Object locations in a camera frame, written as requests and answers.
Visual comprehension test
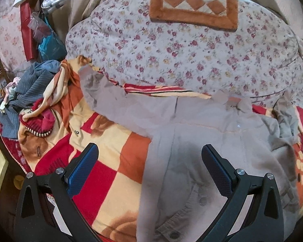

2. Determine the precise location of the beige grey jacket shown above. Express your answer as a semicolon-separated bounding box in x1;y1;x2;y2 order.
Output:
79;66;299;241

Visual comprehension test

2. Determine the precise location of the red yellow checkered blanket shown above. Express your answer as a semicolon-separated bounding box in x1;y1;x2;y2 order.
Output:
5;55;303;242

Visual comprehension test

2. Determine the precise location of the red knit striped garment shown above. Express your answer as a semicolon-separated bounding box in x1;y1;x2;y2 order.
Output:
19;98;55;138

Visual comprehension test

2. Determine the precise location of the blue grey striped garment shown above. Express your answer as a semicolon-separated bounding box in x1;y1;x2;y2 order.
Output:
0;60;60;139

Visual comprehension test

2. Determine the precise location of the floral white duvet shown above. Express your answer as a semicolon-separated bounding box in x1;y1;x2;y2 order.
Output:
65;0;303;105

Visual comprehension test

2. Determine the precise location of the teal plastic bag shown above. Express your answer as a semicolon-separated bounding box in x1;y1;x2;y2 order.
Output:
38;16;67;61

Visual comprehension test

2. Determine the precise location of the orange checkered plush cushion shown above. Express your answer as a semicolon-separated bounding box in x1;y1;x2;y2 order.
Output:
149;0;238;31

